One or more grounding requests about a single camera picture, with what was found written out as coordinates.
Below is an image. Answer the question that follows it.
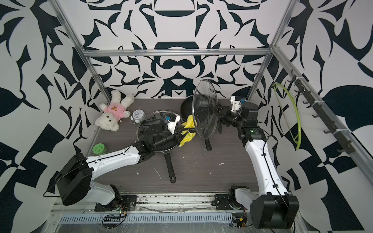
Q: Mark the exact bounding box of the yellow cleaning cloth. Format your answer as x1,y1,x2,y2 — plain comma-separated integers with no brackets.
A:
179,115,196,147

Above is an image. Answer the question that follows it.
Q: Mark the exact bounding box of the small glass pan lid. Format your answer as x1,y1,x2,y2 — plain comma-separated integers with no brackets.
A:
192,79,218,140

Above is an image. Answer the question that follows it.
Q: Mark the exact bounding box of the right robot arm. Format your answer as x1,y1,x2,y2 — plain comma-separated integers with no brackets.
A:
211,103,300,230

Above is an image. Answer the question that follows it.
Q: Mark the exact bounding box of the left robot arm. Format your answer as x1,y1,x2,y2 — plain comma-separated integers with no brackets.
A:
55,129,182,211

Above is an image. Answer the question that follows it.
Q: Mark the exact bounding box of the green round container lid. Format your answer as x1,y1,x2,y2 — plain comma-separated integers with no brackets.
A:
92,143,107,156

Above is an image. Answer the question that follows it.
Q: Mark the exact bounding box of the large black frying pan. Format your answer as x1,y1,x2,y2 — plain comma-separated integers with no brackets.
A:
136,110,185,184

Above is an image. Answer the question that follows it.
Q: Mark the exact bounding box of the small black frying pan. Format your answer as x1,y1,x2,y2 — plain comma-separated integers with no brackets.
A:
181,95,217,151

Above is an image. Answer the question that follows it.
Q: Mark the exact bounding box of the small white alarm clock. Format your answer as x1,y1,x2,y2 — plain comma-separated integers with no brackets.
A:
130,109,146,124

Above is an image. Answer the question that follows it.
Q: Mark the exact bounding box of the white teddy bear pink shirt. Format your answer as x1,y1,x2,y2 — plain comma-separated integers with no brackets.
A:
95,90,135,132

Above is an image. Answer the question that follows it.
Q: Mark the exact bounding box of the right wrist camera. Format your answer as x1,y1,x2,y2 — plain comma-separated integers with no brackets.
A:
230,96,246,114

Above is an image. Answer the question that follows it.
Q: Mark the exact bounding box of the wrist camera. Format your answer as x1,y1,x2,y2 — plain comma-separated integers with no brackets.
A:
230,96,246,114
165,114,181,135

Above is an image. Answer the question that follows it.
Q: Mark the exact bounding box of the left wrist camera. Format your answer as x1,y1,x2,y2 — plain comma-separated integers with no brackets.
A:
165,114,181,135

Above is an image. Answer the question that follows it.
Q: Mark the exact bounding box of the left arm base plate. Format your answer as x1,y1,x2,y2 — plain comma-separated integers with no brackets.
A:
94,195,138,212

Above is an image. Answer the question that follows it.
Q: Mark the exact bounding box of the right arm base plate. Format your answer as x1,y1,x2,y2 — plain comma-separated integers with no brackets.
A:
211,192,258,210

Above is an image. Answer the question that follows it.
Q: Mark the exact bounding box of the black wall hook rack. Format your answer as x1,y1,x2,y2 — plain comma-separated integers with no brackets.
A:
289,70,357,154

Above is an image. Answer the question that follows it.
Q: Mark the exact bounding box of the aluminium frame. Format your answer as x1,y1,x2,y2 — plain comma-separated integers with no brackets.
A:
49,1,373,182

